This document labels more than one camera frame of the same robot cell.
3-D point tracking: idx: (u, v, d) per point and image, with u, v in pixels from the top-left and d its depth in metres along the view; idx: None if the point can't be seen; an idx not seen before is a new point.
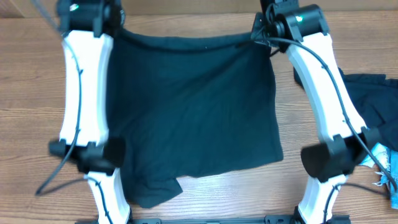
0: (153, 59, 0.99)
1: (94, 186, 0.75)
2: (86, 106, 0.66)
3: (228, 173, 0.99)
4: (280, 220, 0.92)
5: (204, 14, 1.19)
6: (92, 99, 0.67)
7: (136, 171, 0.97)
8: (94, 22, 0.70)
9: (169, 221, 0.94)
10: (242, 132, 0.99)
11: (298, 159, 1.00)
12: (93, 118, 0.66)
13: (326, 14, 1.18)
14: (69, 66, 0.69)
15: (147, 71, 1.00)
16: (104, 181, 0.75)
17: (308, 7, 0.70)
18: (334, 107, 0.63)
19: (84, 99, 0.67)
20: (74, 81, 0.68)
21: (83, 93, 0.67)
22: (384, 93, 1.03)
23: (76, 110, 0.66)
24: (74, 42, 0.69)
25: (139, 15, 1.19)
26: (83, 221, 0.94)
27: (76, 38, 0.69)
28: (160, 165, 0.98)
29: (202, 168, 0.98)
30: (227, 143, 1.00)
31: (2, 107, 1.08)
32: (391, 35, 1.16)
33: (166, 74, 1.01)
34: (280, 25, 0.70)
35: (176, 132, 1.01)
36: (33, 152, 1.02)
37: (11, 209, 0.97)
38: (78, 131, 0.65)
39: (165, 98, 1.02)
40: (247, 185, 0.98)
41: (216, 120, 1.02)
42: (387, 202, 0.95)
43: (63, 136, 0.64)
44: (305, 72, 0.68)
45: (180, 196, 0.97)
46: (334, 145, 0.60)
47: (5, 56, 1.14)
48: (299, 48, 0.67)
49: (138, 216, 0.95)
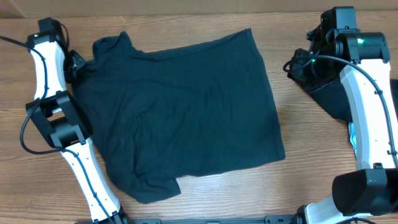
0: (156, 66, 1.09)
1: (73, 158, 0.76)
2: (51, 71, 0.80)
3: (227, 173, 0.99)
4: (280, 220, 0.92)
5: (204, 15, 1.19)
6: (53, 68, 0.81)
7: (137, 168, 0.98)
8: (45, 38, 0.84)
9: (169, 221, 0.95)
10: (244, 128, 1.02)
11: (298, 159, 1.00)
12: (58, 78, 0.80)
13: None
14: (36, 61, 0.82)
15: (152, 70, 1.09)
16: (82, 154, 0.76)
17: (372, 33, 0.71)
18: (381, 137, 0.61)
19: (49, 68, 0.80)
20: (40, 68, 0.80)
21: (46, 61, 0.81)
22: None
23: (43, 78, 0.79)
24: (40, 50, 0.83)
25: (140, 15, 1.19)
26: (83, 221, 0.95)
27: (41, 46, 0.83)
28: (162, 163, 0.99)
29: (204, 167, 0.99)
30: (229, 144, 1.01)
31: (3, 107, 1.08)
32: (391, 36, 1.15)
33: (170, 73, 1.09)
34: (339, 45, 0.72)
35: (178, 133, 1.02)
36: (33, 152, 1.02)
37: (11, 209, 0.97)
38: (47, 89, 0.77)
39: (168, 95, 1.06)
40: (247, 186, 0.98)
41: (218, 116, 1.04)
42: None
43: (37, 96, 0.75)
44: (357, 99, 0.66)
45: (181, 196, 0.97)
46: (375, 178, 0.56)
47: (5, 56, 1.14)
48: (356, 71, 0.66)
49: (137, 217, 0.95)
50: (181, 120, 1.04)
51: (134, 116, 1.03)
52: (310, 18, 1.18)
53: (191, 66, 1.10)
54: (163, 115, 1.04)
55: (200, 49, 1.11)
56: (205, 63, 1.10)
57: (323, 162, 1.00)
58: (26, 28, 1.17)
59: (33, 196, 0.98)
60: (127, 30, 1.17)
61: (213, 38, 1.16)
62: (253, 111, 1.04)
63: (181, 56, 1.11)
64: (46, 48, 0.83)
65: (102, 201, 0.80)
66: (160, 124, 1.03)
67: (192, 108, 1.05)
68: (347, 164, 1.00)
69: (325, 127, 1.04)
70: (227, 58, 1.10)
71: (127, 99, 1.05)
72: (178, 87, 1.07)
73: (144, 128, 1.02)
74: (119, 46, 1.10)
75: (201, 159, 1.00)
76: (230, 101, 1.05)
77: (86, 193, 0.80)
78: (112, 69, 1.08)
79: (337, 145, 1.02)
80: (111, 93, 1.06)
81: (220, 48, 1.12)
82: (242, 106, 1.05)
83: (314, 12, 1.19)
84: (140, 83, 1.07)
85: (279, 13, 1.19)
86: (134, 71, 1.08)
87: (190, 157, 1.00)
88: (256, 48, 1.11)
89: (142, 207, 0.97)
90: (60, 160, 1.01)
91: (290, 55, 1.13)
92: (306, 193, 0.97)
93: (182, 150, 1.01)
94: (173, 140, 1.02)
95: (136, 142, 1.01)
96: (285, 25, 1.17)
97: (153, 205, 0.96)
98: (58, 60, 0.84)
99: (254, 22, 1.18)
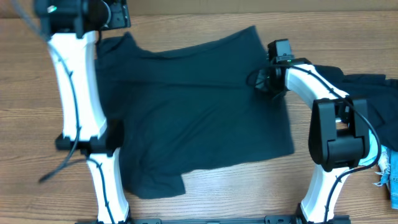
0: (166, 65, 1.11)
1: (95, 168, 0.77)
2: (83, 102, 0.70)
3: (229, 172, 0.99)
4: (280, 220, 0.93)
5: (204, 14, 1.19)
6: (84, 96, 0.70)
7: (148, 163, 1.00)
8: (74, 22, 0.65)
9: (169, 221, 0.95)
10: (253, 126, 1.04)
11: (298, 159, 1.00)
12: (91, 108, 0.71)
13: (326, 14, 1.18)
14: (58, 72, 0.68)
15: (163, 68, 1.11)
16: (105, 164, 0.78)
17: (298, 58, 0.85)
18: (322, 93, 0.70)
19: (78, 94, 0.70)
20: (65, 84, 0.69)
21: (73, 77, 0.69)
22: (384, 94, 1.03)
23: (74, 111, 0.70)
24: (61, 48, 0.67)
25: (139, 15, 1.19)
26: (83, 221, 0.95)
27: (61, 45, 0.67)
28: (171, 159, 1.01)
29: (213, 162, 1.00)
30: (238, 141, 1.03)
31: (3, 107, 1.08)
32: (391, 36, 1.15)
33: (180, 71, 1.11)
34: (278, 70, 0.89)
35: (186, 130, 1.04)
36: (33, 152, 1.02)
37: (11, 209, 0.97)
38: (80, 129, 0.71)
39: (178, 93, 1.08)
40: (247, 185, 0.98)
41: (227, 113, 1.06)
42: (387, 202, 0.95)
43: (68, 133, 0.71)
44: (303, 86, 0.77)
45: (181, 196, 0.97)
46: (323, 105, 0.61)
47: (5, 57, 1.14)
48: (291, 70, 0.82)
49: (137, 217, 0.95)
50: (191, 116, 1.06)
51: (143, 113, 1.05)
52: (309, 18, 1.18)
53: (199, 64, 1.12)
54: (170, 113, 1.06)
55: (206, 48, 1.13)
56: (214, 61, 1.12)
57: None
58: (26, 28, 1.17)
59: (33, 196, 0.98)
60: (127, 30, 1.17)
61: (213, 38, 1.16)
62: (259, 110, 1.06)
63: (186, 56, 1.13)
64: (73, 53, 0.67)
65: (111, 210, 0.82)
66: (166, 121, 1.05)
67: (201, 105, 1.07)
68: None
69: None
70: (234, 56, 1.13)
71: (133, 97, 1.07)
72: (187, 85, 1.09)
73: (152, 126, 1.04)
74: (122, 46, 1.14)
75: (211, 155, 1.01)
76: (238, 101, 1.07)
77: (99, 199, 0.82)
78: (117, 70, 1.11)
79: None
80: (122, 91, 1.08)
81: (226, 45, 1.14)
82: (249, 105, 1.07)
83: (314, 12, 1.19)
84: (150, 82, 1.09)
85: (279, 13, 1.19)
86: (144, 70, 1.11)
87: (199, 152, 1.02)
88: (261, 45, 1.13)
89: (142, 207, 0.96)
90: (60, 160, 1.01)
91: None
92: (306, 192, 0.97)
93: (191, 145, 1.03)
94: (181, 136, 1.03)
95: (144, 139, 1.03)
96: (285, 25, 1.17)
97: (153, 205, 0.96)
98: (89, 74, 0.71)
99: (254, 22, 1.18)
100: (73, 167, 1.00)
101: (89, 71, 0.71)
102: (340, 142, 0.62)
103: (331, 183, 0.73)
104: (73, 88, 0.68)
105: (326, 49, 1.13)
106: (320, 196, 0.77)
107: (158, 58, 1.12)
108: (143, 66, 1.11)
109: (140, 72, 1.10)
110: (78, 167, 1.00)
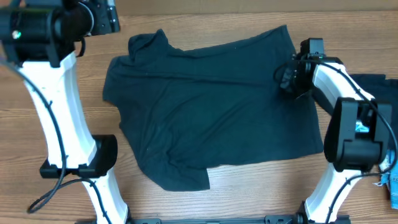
0: (194, 63, 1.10)
1: (89, 187, 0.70)
2: (67, 127, 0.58)
3: (233, 170, 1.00)
4: (280, 220, 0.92)
5: (204, 14, 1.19)
6: (68, 124, 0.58)
7: (172, 159, 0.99)
8: (46, 49, 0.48)
9: (168, 221, 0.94)
10: (276, 124, 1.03)
11: (298, 159, 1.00)
12: (77, 134, 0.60)
13: (326, 14, 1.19)
14: (35, 100, 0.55)
15: (188, 66, 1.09)
16: (100, 182, 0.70)
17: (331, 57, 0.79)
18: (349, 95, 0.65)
19: (60, 122, 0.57)
20: (45, 116, 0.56)
21: (53, 107, 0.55)
22: (384, 94, 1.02)
23: (55, 136, 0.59)
24: (33, 76, 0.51)
25: (139, 15, 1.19)
26: (83, 221, 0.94)
27: (34, 73, 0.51)
28: (200, 152, 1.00)
29: (242, 156, 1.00)
30: (262, 139, 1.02)
31: (3, 107, 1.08)
32: (391, 36, 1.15)
33: (204, 68, 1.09)
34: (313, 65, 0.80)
35: (217, 124, 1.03)
36: (33, 152, 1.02)
37: (11, 209, 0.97)
38: (66, 157, 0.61)
39: (203, 91, 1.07)
40: (247, 185, 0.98)
41: (252, 111, 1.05)
42: (387, 202, 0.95)
43: (53, 161, 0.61)
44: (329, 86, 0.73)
45: (181, 196, 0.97)
46: (347, 103, 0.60)
47: None
48: (320, 66, 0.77)
49: (137, 216, 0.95)
50: (216, 113, 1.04)
51: (168, 109, 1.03)
52: (309, 18, 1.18)
53: (225, 61, 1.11)
54: (198, 107, 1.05)
55: (237, 46, 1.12)
56: (240, 58, 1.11)
57: (323, 162, 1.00)
58: None
59: (33, 196, 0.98)
60: (127, 29, 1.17)
61: (213, 38, 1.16)
62: (285, 107, 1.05)
63: (214, 54, 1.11)
64: (43, 75, 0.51)
65: (111, 218, 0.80)
66: (199, 115, 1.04)
67: (226, 101, 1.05)
68: None
69: (324, 127, 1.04)
70: (259, 54, 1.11)
71: (168, 92, 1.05)
72: (212, 81, 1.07)
73: (180, 119, 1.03)
74: (155, 44, 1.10)
75: (240, 150, 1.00)
76: (272, 98, 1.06)
77: (97, 208, 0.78)
78: (152, 66, 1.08)
79: None
80: (146, 86, 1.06)
81: (252, 43, 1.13)
82: (275, 102, 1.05)
83: (314, 12, 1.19)
84: (175, 79, 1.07)
85: (279, 13, 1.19)
86: (168, 68, 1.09)
87: (225, 149, 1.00)
88: (291, 44, 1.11)
89: (142, 207, 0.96)
90: None
91: None
92: (306, 192, 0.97)
93: (216, 142, 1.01)
94: (212, 130, 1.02)
95: (172, 132, 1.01)
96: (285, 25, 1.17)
97: (153, 205, 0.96)
98: (71, 101, 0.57)
99: (254, 21, 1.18)
100: None
101: (71, 103, 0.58)
102: (357, 147, 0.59)
103: (340, 187, 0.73)
104: (53, 122, 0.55)
105: (326, 49, 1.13)
106: (326, 196, 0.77)
107: (183, 56, 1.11)
108: (167, 63, 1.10)
109: (165, 69, 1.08)
110: None
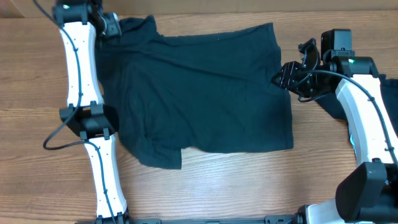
0: (176, 51, 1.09)
1: (92, 151, 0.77)
2: (86, 71, 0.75)
3: (232, 170, 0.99)
4: (280, 220, 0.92)
5: (204, 14, 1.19)
6: (87, 71, 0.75)
7: (154, 150, 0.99)
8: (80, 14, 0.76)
9: (169, 221, 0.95)
10: (258, 116, 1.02)
11: (298, 160, 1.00)
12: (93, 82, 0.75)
13: (326, 14, 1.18)
14: (66, 45, 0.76)
15: (168, 55, 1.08)
16: (103, 148, 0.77)
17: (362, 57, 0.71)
18: (377, 135, 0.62)
19: (83, 66, 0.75)
20: (73, 61, 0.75)
21: (79, 53, 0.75)
22: (384, 94, 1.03)
23: (76, 78, 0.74)
24: (71, 31, 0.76)
25: (139, 15, 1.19)
26: (83, 221, 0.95)
27: (71, 30, 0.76)
28: (175, 134, 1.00)
29: (224, 147, 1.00)
30: (244, 129, 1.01)
31: (3, 107, 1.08)
32: (392, 35, 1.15)
33: (186, 58, 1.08)
34: (334, 66, 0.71)
35: (200, 115, 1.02)
36: (33, 152, 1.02)
37: (11, 209, 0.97)
38: (81, 95, 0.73)
39: (186, 81, 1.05)
40: (247, 185, 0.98)
41: (235, 102, 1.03)
42: None
43: (71, 101, 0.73)
44: (353, 109, 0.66)
45: (181, 196, 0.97)
46: (374, 171, 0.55)
47: (5, 56, 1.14)
48: (349, 83, 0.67)
49: (137, 217, 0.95)
50: (199, 104, 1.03)
51: (150, 100, 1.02)
52: (310, 18, 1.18)
53: (207, 50, 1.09)
54: (175, 89, 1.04)
55: (220, 38, 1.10)
56: (221, 49, 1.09)
57: (323, 162, 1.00)
58: (26, 27, 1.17)
59: (33, 196, 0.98)
60: None
61: None
62: (268, 99, 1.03)
63: (195, 43, 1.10)
64: (78, 32, 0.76)
65: (110, 200, 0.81)
66: (176, 98, 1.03)
67: (209, 92, 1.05)
68: (347, 164, 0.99)
69: (325, 127, 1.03)
70: (240, 46, 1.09)
71: (150, 82, 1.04)
72: (195, 74, 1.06)
73: (163, 110, 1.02)
74: (143, 29, 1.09)
75: (222, 140, 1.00)
76: (257, 91, 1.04)
77: (97, 188, 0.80)
78: (132, 49, 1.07)
79: (337, 145, 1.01)
80: (126, 76, 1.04)
81: (234, 35, 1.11)
82: (259, 94, 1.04)
83: (314, 12, 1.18)
84: (156, 68, 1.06)
85: (279, 12, 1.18)
86: (147, 57, 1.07)
87: (207, 140, 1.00)
88: (275, 40, 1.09)
89: (142, 207, 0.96)
90: (60, 160, 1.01)
91: (290, 55, 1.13)
92: (306, 193, 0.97)
93: (198, 132, 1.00)
94: (194, 121, 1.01)
95: (155, 123, 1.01)
96: (285, 25, 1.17)
97: (153, 205, 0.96)
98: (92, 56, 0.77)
99: (254, 21, 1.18)
100: (73, 167, 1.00)
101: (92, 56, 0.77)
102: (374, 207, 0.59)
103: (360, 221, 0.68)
104: (78, 61, 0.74)
105: None
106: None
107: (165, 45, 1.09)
108: (146, 51, 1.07)
109: (146, 57, 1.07)
110: (78, 167, 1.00)
